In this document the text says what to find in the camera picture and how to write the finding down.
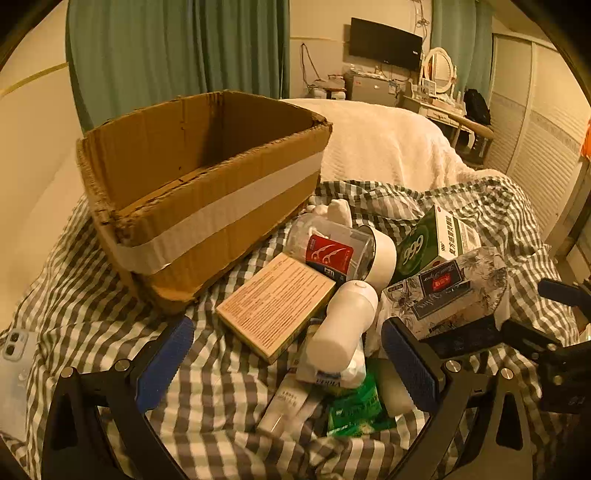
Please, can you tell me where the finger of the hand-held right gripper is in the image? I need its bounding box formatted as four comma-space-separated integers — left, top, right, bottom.
538, 278, 591, 319
422, 316, 561, 365

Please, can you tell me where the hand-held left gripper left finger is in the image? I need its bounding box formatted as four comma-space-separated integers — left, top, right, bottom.
41, 316, 195, 480

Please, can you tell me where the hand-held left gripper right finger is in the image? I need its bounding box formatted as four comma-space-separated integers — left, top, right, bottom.
382, 318, 550, 480

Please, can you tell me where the floral tissue pack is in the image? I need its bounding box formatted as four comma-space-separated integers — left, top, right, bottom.
381, 247, 511, 340

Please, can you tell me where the white plastic bottle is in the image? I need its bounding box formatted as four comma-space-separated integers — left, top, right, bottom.
307, 280, 379, 372

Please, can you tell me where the green medicine box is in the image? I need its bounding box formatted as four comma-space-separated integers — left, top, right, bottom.
397, 205, 483, 280

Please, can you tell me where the brown cardboard box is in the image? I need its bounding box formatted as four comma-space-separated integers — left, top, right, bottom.
76, 90, 334, 317

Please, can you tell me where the white plaster figurine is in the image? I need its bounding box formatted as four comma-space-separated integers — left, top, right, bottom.
308, 199, 354, 228

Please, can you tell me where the white round object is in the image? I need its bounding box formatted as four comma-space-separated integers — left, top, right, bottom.
381, 362, 416, 416

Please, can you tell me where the green sachet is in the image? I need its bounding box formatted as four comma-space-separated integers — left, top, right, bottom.
327, 364, 398, 438

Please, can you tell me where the white printed packet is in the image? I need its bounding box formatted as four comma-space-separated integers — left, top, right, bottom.
295, 348, 368, 389

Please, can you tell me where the grey checked bed sheet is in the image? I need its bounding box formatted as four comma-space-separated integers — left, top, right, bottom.
0, 178, 583, 480

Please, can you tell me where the tan flat carton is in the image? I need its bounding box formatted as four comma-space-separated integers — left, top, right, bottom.
216, 253, 337, 365

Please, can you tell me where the white tube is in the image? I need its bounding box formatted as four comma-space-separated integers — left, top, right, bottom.
256, 371, 324, 435

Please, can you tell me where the clear floss jar white lid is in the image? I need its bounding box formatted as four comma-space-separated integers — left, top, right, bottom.
283, 213, 398, 294

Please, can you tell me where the white phone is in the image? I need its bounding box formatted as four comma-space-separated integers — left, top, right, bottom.
0, 330, 40, 439

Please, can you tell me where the white louvred wardrobe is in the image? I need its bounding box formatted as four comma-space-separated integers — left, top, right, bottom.
485, 32, 591, 241

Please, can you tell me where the wooden chair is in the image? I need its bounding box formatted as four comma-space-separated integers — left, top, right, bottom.
450, 113, 495, 160

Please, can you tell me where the black bag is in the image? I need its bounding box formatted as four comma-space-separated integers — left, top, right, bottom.
463, 89, 491, 125

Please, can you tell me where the white quilted bedspread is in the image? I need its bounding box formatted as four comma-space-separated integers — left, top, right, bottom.
277, 98, 509, 195

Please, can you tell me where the white dresser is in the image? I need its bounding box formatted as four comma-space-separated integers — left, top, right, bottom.
399, 83, 476, 148

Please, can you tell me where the white oval mirror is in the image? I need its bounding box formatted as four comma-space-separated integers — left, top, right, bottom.
421, 47, 455, 95

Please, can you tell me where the narrow green curtain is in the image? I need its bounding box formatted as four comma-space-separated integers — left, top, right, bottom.
429, 0, 495, 100

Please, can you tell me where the grey mini fridge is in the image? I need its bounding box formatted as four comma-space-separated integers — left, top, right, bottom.
344, 71, 400, 101

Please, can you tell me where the white small appliance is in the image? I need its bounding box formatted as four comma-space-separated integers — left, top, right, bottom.
314, 76, 347, 100

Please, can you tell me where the wide green curtain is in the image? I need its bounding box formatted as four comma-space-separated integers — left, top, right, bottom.
66, 0, 291, 134

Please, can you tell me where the black wall television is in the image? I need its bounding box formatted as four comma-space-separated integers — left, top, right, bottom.
347, 17, 424, 71

